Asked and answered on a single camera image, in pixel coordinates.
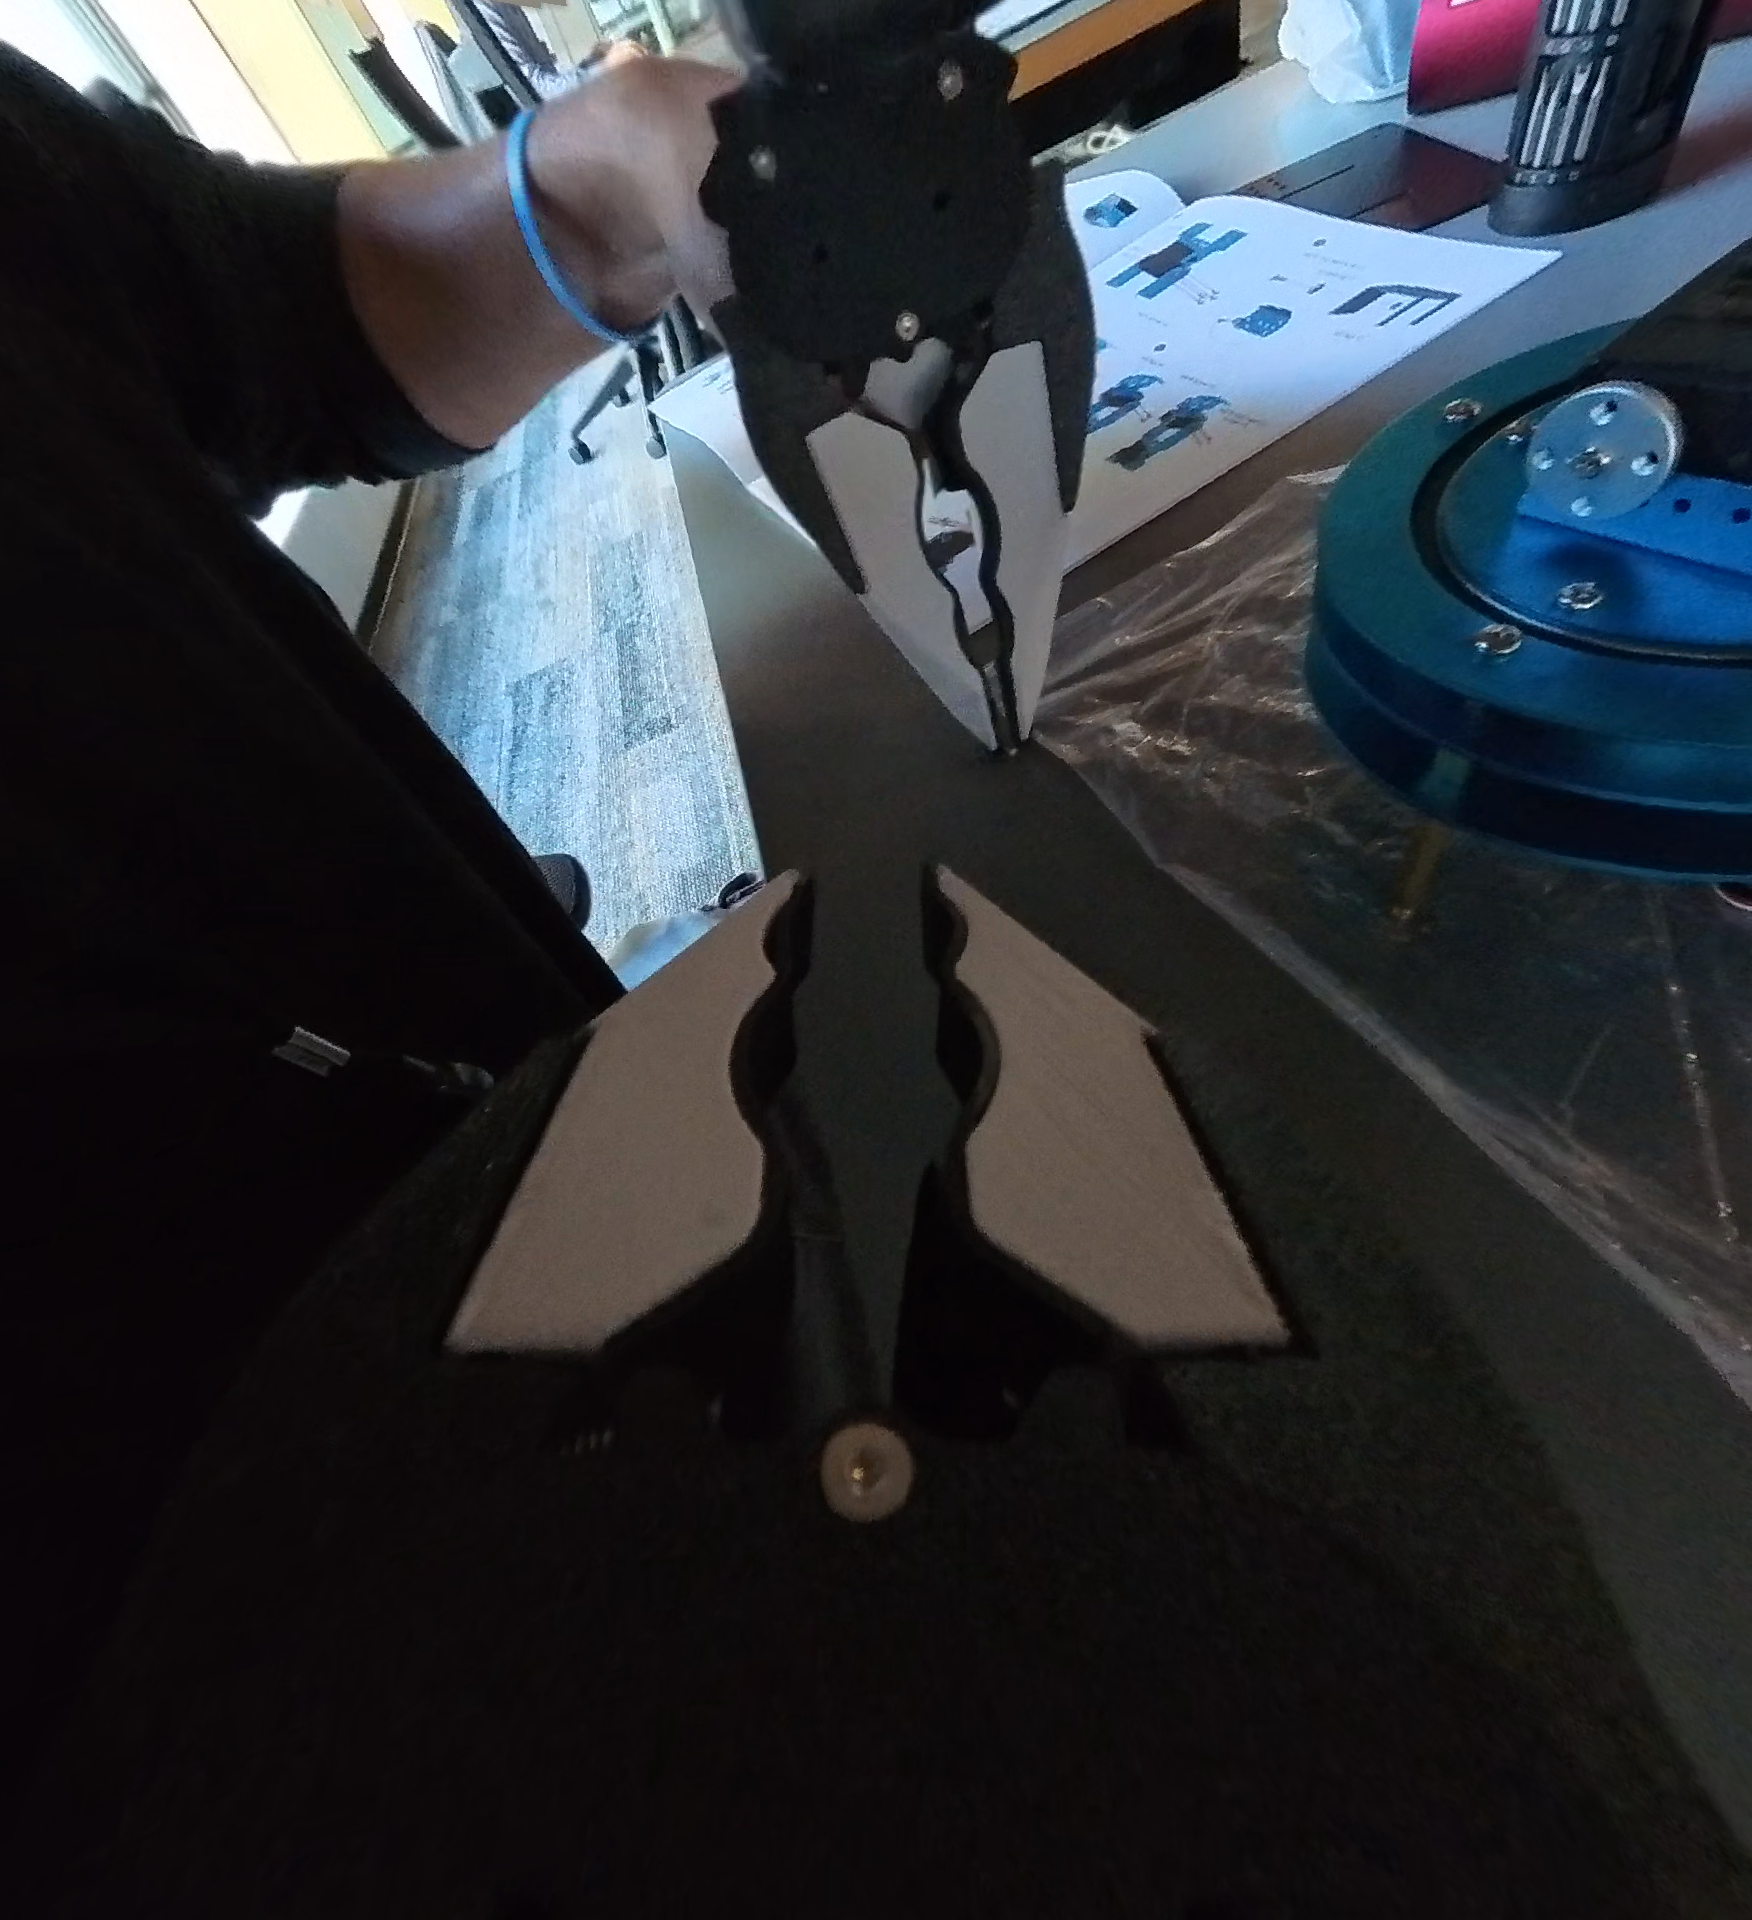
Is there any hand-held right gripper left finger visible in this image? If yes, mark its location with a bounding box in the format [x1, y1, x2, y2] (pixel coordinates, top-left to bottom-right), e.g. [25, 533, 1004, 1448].
[449, 869, 819, 1359]

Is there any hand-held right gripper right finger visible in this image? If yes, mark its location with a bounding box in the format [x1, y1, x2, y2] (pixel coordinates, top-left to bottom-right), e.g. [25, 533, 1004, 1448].
[928, 861, 1297, 1359]

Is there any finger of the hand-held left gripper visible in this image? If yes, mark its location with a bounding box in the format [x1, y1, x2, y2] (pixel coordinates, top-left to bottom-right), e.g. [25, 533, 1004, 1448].
[948, 337, 1075, 747]
[804, 407, 1011, 752]

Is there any blue round turntable base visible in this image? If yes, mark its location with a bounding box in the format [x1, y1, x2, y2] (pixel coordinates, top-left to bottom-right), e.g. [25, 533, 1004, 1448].
[1303, 321, 1752, 923]

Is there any black servo motor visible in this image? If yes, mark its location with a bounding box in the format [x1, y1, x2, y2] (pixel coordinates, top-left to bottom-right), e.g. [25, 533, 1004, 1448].
[1529, 224, 1752, 519]

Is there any person's left forearm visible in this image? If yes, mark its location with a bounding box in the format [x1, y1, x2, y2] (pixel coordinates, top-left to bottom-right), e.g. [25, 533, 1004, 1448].
[337, 107, 630, 452]

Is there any dark grey desk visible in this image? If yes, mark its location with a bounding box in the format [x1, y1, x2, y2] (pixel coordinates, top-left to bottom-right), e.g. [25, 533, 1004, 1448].
[666, 30, 1752, 1920]

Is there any person's left hand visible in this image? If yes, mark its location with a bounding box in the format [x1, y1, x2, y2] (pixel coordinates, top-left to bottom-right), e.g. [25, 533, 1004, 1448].
[522, 48, 745, 341]

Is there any printed instruction booklet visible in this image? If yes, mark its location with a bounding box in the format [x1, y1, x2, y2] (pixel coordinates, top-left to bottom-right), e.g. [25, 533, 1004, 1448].
[649, 168, 1567, 589]

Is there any blue wristband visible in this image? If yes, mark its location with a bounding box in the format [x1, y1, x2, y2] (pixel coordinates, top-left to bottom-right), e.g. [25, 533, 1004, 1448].
[504, 102, 665, 350]

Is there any large clear plastic bag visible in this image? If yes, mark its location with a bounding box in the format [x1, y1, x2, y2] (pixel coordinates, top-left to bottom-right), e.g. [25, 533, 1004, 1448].
[1032, 455, 1752, 1449]

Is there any black flat tablet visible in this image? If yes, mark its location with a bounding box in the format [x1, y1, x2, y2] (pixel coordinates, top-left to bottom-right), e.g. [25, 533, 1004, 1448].
[1243, 126, 1517, 229]

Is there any white crumpled plastic bag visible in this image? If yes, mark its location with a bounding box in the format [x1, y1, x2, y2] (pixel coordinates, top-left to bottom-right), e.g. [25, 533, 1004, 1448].
[1273, 0, 1418, 100]

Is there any black ribbed cylindrical device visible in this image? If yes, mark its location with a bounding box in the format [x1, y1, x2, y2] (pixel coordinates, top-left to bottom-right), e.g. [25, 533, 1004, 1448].
[1489, 0, 1718, 239]

